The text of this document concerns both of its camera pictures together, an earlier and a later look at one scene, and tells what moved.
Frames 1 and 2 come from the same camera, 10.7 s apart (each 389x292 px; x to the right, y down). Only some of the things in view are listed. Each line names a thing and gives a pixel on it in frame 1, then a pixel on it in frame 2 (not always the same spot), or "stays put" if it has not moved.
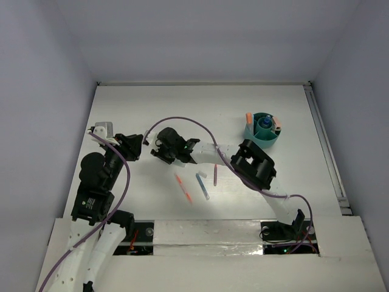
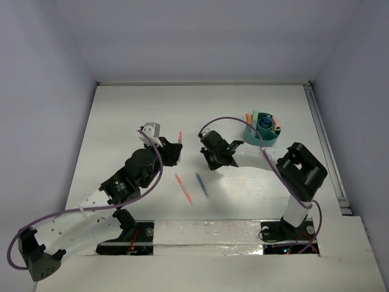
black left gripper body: [128, 146] to [171, 151]
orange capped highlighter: [249, 118] stays put
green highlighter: [180, 163] to [255, 118]
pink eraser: [278, 122] stays put
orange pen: [185, 188] stays put
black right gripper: [160, 145] to [213, 165]
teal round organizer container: [265, 137] stays put
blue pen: [202, 185] stays put
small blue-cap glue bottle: [267, 119] stays put
